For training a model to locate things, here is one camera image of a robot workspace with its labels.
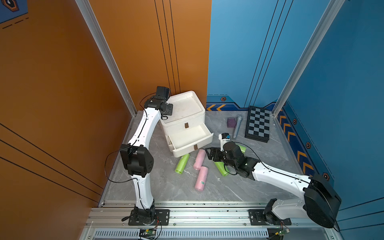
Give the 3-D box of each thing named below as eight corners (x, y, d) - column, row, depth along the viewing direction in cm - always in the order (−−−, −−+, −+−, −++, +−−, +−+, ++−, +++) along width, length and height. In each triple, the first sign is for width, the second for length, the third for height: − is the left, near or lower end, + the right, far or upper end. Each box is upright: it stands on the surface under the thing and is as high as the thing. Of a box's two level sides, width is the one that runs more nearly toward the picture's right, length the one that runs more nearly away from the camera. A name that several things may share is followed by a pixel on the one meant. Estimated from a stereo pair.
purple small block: (227, 128, 113) (228, 124, 109) (226, 121, 117) (227, 117, 113) (235, 128, 113) (237, 124, 109) (234, 121, 117) (235, 117, 113)
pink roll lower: (193, 189, 84) (193, 187, 81) (201, 167, 92) (201, 165, 89) (202, 192, 83) (202, 190, 80) (209, 170, 91) (209, 167, 88)
